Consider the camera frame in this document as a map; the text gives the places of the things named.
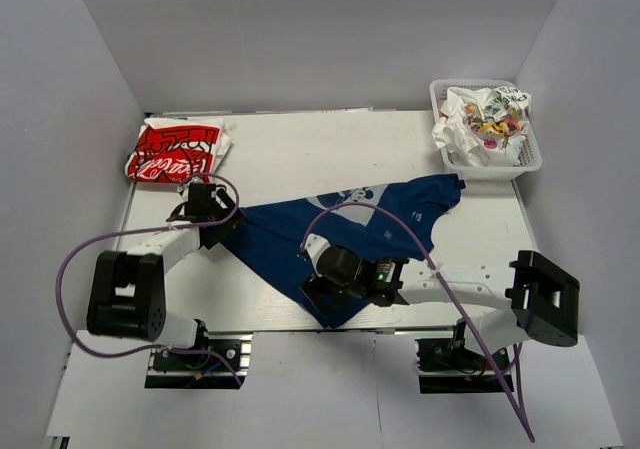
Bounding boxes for blue t-shirt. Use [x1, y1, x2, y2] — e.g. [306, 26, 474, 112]
[222, 174, 465, 328]

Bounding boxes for white printed t-shirt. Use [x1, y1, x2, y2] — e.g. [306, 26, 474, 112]
[432, 86, 532, 167]

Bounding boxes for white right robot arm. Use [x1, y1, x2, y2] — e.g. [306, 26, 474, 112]
[301, 237, 580, 355]

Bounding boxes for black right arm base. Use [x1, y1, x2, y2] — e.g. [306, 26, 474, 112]
[416, 338, 503, 395]

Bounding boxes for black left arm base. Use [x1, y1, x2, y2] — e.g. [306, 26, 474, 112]
[144, 333, 253, 390]

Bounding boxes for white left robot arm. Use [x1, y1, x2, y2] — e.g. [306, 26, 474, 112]
[86, 182, 244, 349]

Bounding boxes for red and white folded t-shirt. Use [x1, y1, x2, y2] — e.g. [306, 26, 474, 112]
[124, 117, 233, 184]

